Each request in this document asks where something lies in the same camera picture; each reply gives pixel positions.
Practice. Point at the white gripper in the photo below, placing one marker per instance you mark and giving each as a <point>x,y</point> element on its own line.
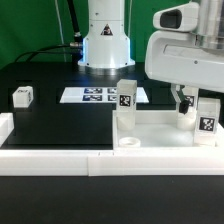
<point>187,48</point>

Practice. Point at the white square table top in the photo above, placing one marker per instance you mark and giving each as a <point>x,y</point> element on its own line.
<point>153,128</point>

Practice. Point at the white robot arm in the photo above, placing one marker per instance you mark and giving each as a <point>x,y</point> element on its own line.
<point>106,46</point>

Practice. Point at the white U-shaped fence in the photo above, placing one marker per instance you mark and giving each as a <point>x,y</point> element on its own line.
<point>202,160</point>

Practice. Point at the white sheet with markers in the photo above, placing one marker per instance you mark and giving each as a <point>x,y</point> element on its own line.
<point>97,95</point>

